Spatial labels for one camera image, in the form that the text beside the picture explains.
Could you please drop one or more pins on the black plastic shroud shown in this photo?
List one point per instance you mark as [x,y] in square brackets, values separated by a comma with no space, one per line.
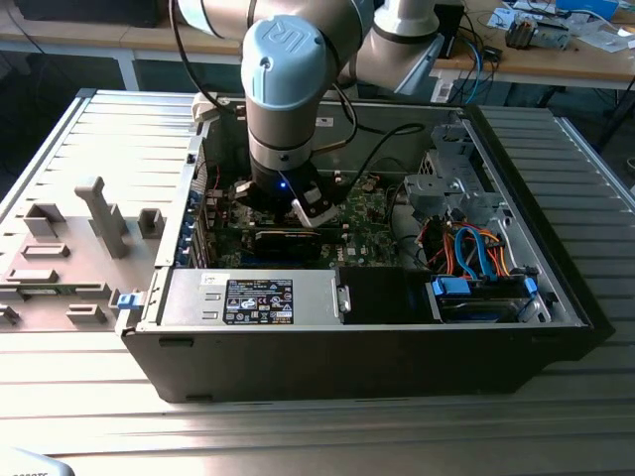
[382,297]

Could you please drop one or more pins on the silver power supply unit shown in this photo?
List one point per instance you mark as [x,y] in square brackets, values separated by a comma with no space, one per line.
[198,297]

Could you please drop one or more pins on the CPU cooler heatsink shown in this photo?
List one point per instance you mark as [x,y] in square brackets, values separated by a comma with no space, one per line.
[521,31]

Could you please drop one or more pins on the black graphics card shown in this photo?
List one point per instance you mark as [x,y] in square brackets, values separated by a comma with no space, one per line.
[288,245]

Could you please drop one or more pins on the blue plastic case latch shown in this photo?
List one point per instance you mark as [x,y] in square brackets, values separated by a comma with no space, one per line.
[129,302]

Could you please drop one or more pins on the pale grey device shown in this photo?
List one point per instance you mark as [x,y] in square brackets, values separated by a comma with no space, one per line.
[30,463]

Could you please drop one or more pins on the black PC case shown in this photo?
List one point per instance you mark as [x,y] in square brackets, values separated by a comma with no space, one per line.
[347,362]

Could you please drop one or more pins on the silver metal disk bay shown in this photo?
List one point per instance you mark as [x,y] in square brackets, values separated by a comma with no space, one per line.
[431,191]

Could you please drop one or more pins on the silver coin battery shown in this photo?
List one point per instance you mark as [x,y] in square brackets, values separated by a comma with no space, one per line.
[368,186]

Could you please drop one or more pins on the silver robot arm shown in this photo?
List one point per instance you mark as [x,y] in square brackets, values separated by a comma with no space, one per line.
[283,129]

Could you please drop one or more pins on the wooden desk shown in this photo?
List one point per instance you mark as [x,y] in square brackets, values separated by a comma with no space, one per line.
[99,37]
[560,67]

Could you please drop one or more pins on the hard disk in blue carrier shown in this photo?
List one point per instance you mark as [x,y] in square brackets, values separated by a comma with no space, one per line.
[476,307]

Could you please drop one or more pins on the grey parts rack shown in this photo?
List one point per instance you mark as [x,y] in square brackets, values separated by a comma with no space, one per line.
[79,238]

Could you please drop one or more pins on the grey metal drive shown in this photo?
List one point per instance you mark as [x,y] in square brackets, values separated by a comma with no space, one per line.
[553,35]

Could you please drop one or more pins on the green motherboard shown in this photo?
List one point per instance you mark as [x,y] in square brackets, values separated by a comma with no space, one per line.
[367,233]

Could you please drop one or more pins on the black computer box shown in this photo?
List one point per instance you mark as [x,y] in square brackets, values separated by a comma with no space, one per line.
[89,12]

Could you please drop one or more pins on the blue box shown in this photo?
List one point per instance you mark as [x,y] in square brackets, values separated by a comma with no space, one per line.
[590,7]

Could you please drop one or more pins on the black desktop box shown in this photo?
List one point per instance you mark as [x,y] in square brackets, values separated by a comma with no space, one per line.
[450,30]

